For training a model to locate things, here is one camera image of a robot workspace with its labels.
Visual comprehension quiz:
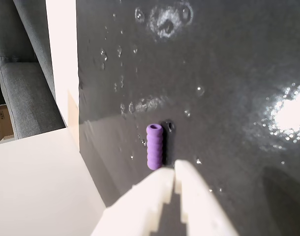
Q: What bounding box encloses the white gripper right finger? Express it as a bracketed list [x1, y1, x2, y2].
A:
[174, 159, 239, 236]

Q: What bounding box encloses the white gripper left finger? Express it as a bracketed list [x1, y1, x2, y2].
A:
[90, 168, 176, 236]

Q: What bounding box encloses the purple ribbed pen grip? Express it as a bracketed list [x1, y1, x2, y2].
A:
[146, 123, 164, 171]

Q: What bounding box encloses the black glossy mat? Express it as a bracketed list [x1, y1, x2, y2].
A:
[75, 0, 300, 236]

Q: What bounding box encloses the brown cardboard box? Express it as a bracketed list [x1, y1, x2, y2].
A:
[0, 104, 15, 142]

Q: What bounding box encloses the grey fabric chair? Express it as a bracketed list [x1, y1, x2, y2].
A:
[0, 0, 67, 140]

